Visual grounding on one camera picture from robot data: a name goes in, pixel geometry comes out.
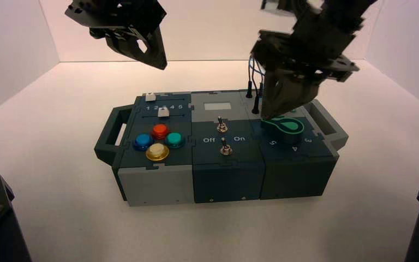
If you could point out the grey rectangular display screen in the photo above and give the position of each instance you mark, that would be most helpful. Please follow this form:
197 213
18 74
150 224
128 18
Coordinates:
217 106

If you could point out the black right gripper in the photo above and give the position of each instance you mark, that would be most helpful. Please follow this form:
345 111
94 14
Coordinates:
303 50

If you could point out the metal toggle switch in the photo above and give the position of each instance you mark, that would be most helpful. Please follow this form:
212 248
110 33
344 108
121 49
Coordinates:
221 125
225 148

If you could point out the green round push button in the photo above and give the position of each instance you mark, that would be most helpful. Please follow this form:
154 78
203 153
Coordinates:
175 139

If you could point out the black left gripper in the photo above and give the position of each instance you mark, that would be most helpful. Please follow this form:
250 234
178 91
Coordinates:
122 16

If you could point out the green teardrop rotary knob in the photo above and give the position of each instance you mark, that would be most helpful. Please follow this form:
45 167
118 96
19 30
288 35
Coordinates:
287 127

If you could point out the white slider cap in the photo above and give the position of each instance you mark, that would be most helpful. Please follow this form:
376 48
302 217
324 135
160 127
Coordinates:
150 97
163 112

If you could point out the blue round push button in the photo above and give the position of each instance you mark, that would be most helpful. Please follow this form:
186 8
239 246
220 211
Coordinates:
143 141

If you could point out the dark teal grey control box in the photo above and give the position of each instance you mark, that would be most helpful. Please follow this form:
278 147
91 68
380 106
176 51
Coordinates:
227 173

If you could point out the red round push button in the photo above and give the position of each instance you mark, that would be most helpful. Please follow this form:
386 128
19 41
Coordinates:
160 131

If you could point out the yellow round push button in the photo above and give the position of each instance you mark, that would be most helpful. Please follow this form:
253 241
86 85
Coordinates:
157 152

